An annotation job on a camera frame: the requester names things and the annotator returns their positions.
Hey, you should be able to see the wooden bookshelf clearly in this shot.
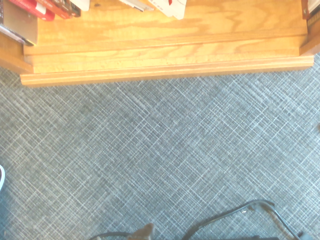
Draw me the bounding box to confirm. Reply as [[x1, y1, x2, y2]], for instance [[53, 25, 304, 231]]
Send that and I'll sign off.
[[0, 0, 320, 87]]

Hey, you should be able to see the white book with red mark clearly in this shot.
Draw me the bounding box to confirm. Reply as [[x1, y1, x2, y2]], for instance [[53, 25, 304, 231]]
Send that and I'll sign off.
[[148, 0, 188, 21]]

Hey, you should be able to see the brown fuzzy object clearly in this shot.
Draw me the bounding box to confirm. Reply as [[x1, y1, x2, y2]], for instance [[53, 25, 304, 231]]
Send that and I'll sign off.
[[131, 222, 155, 239]]

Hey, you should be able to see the white grey thin book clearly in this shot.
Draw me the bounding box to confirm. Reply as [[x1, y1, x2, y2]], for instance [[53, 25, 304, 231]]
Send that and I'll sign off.
[[119, 0, 155, 13]]

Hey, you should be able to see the black spine book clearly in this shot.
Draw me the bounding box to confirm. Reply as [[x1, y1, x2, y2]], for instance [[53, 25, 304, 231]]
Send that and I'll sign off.
[[66, 0, 82, 18]]

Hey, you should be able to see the plain white book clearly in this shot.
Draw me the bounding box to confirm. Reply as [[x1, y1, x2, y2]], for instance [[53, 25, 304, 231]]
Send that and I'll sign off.
[[70, 0, 91, 12]]

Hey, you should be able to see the dark red spine book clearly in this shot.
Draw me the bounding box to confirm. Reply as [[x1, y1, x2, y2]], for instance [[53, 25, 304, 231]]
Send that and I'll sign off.
[[34, 0, 74, 20]]

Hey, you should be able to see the grey cover book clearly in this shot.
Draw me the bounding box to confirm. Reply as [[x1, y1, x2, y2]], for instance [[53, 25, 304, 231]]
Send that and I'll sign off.
[[0, 0, 39, 47]]

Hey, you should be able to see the white round object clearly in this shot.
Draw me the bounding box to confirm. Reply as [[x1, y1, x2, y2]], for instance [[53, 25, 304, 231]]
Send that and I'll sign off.
[[0, 164, 6, 192]]

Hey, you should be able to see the black and white picture book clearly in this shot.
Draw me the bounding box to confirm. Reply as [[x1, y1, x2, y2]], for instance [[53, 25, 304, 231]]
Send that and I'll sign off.
[[306, 0, 320, 35]]

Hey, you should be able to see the black cable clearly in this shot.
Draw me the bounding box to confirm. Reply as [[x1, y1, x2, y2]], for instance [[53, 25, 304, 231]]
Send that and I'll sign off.
[[181, 199, 310, 240]]

